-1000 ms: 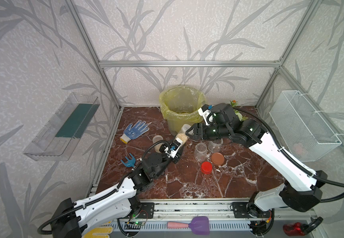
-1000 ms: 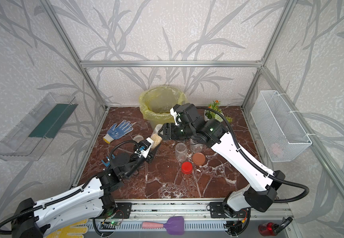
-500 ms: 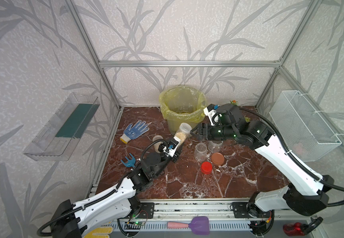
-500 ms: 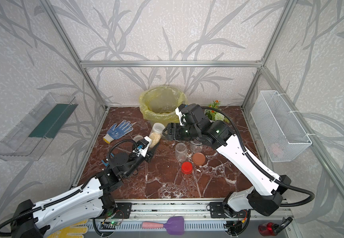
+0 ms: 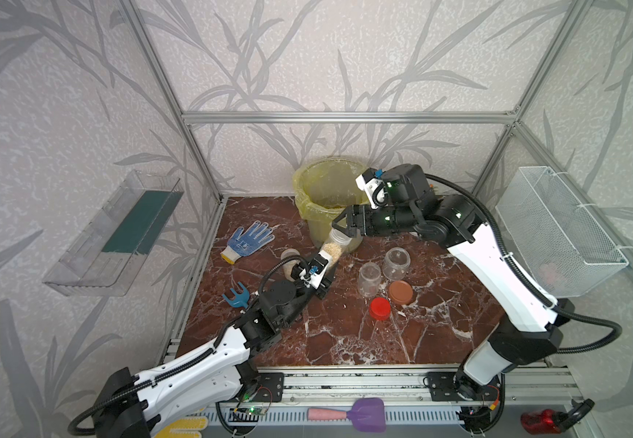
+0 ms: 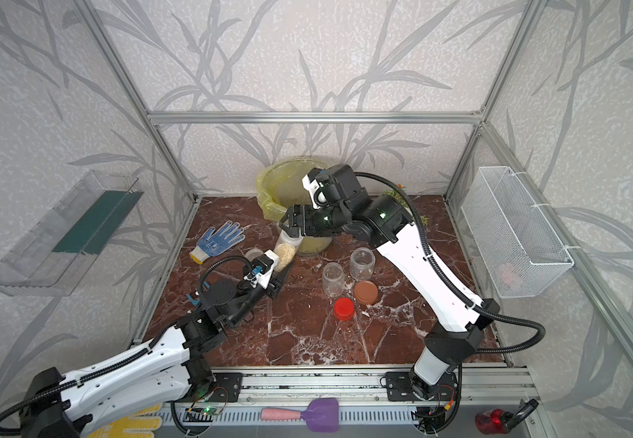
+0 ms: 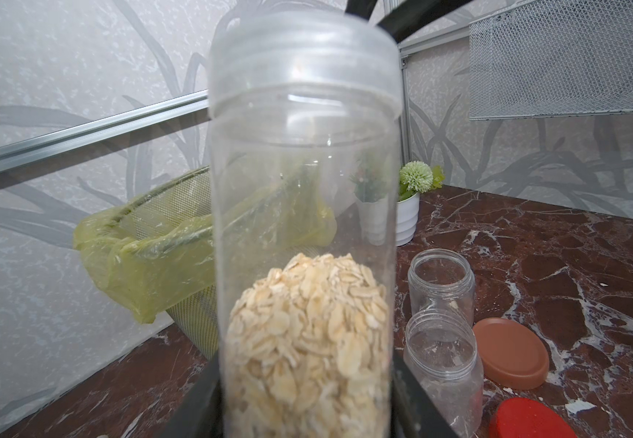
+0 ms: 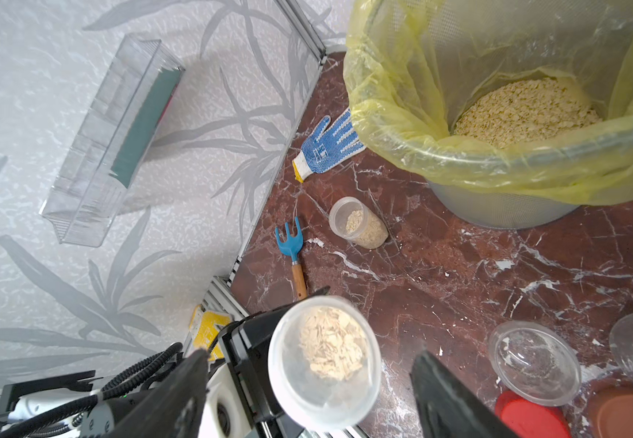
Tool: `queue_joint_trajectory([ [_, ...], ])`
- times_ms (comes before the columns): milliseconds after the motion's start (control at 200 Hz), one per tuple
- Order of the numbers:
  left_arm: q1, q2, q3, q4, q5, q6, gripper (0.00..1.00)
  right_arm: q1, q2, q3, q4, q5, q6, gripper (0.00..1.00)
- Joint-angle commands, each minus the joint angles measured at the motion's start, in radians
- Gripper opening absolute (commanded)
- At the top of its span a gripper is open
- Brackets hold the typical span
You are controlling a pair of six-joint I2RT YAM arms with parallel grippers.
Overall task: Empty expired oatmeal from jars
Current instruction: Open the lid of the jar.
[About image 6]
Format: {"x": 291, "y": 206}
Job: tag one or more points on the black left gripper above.
{"x": 276, "y": 284}

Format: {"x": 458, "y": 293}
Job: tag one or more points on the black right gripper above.
{"x": 306, "y": 211}

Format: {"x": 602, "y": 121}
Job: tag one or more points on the small oatmeal jar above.
{"x": 286, "y": 249}

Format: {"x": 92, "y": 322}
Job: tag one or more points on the red-lidded oatmeal jar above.
{"x": 333, "y": 280}

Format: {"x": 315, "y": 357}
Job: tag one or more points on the red jar lid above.
{"x": 344, "y": 309}

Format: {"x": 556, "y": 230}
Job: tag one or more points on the brown-lidded oatmeal jar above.
{"x": 362, "y": 264}

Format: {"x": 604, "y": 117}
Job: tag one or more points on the brown jar lid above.
{"x": 366, "y": 292}

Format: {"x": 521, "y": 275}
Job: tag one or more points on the clear plastic jar lid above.
{"x": 285, "y": 238}

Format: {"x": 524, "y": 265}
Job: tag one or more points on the glass jar with oatmeal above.
{"x": 253, "y": 254}

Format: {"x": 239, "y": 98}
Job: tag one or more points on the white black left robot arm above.
{"x": 169, "y": 367}

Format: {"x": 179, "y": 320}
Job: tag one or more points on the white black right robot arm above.
{"x": 376, "y": 211}

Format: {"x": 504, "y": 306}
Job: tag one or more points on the yellow plastic bin liner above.
{"x": 280, "y": 186}

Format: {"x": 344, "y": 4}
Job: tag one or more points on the blue dotted white work glove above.
{"x": 216, "y": 241}

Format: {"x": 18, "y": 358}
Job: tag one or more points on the yellow dotted glove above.
{"x": 142, "y": 424}

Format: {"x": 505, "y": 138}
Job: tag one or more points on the pink item in basket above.
{"x": 509, "y": 277}

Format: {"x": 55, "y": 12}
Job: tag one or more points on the red black handheld tool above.
{"x": 499, "y": 421}

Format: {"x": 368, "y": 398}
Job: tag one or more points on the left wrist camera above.
{"x": 261, "y": 269}

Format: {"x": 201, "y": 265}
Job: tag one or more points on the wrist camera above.
{"x": 315, "y": 188}
{"x": 261, "y": 269}

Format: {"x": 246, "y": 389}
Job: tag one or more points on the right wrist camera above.
{"x": 315, "y": 188}

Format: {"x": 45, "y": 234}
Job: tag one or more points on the blue wooden-handled garden fork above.
{"x": 193, "y": 301}

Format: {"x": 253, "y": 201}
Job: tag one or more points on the purple pink-handled scoop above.
{"x": 321, "y": 415}

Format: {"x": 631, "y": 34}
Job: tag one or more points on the clear plastic wall shelf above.
{"x": 54, "y": 256}

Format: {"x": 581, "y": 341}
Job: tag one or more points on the white wire mesh basket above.
{"x": 509, "y": 226}

